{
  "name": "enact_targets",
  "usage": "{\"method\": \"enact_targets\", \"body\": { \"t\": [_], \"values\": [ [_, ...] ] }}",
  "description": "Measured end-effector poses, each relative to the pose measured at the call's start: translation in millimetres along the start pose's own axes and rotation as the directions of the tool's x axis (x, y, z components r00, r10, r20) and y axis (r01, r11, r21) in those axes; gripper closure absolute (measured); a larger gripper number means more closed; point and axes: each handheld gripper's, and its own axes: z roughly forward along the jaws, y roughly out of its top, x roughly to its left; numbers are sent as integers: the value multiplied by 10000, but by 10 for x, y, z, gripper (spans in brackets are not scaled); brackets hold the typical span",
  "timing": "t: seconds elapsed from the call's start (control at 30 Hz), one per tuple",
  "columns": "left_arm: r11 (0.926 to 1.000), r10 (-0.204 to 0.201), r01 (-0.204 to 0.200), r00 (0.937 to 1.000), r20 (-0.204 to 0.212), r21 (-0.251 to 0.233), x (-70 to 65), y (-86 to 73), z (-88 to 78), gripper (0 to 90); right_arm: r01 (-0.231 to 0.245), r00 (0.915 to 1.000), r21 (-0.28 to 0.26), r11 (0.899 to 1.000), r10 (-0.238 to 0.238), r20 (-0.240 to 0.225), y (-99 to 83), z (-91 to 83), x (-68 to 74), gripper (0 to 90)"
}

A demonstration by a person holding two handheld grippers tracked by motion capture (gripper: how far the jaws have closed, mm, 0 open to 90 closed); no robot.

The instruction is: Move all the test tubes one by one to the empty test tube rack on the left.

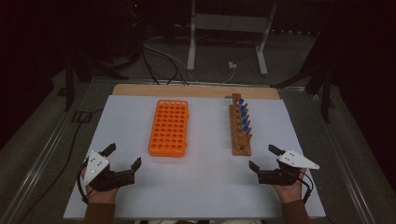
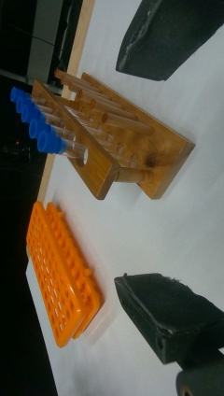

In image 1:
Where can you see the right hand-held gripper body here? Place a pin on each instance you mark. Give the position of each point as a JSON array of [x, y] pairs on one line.
[[292, 160]]

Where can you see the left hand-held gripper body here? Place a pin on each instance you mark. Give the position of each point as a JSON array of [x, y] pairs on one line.
[[95, 168]]

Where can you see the wooden tube rack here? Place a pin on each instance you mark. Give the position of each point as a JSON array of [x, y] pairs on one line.
[[239, 149]]

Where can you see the blue-capped glass test tube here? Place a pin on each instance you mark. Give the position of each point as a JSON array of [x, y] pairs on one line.
[[243, 114], [241, 101], [245, 121], [246, 128], [243, 108]]

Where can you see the orange plastic tube rack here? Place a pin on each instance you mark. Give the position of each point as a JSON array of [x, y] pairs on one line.
[[168, 130]]

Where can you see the person's left hand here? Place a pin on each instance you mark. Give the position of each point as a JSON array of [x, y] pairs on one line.
[[102, 197]]

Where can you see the person's right hand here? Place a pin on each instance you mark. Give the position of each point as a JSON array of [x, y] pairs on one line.
[[291, 193]]

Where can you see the white table mat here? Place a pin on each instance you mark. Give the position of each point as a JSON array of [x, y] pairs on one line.
[[202, 186]]

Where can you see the black tripod stand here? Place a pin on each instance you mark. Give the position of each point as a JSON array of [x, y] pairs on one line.
[[326, 102]]

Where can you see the white plug adapter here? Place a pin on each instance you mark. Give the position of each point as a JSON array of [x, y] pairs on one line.
[[232, 65]]

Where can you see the black equipment stand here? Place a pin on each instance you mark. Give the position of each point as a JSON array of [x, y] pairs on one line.
[[135, 25]]

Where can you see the white metal stand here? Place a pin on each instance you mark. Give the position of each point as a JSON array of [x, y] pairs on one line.
[[191, 46]]

